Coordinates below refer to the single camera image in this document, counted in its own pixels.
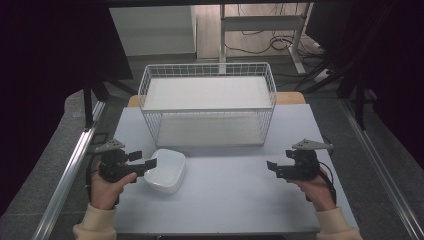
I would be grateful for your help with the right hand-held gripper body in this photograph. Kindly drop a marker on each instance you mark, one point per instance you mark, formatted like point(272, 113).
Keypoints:
point(305, 165)

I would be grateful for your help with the white desk frame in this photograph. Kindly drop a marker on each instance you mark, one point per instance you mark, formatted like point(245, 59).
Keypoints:
point(260, 23)

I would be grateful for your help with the white power strip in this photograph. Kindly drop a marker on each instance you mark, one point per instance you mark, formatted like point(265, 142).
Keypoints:
point(322, 75)

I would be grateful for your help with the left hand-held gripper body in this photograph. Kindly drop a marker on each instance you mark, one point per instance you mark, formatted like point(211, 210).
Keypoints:
point(111, 168)

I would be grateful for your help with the person's left hand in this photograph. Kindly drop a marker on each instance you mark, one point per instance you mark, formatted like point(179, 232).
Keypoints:
point(105, 193)

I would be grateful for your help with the white cabinet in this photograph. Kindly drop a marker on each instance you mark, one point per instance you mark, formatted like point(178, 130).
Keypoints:
point(153, 30)

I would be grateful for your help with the person's right hand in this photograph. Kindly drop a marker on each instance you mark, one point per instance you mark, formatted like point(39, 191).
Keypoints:
point(316, 195)

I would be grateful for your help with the aluminium rail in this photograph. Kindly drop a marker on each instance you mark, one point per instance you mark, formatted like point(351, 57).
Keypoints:
point(380, 160)
point(66, 173)

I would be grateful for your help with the black metal stand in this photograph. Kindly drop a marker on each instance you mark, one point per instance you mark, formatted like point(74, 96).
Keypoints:
point(358, 100)
point(89, 100)

